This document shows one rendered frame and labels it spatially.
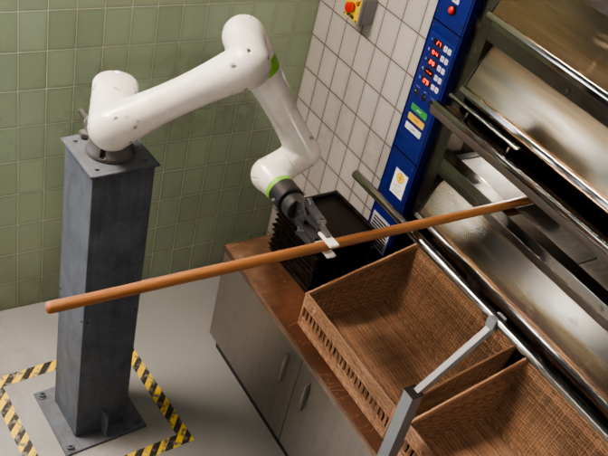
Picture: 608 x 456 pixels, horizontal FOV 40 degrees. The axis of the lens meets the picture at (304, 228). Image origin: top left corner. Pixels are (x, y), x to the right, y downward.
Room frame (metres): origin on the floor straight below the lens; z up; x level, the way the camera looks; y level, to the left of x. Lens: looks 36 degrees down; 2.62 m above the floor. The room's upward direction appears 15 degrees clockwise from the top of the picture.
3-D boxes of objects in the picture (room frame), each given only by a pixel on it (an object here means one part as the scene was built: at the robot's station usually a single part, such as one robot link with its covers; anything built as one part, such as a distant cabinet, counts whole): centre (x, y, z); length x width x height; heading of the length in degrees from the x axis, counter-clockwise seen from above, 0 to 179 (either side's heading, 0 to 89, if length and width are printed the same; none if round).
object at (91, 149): (2.10, 0.66, 1.23); 0.26 x 0.15 x 0.06; 44
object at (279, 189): (2.06, 0.07, 1.20); 0.12 x 0.06 x 0.09; 130
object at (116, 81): (2.05, 0.61, 1.36); 0.16 x 0.13 x 0.19; 16
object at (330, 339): (2.14, -0.42, 0.72); 0.56 x 0.49 x 0.28; 40
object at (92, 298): (1.92, -0.12, 1.20); 1.71 x 0.03 x 0.03; 130
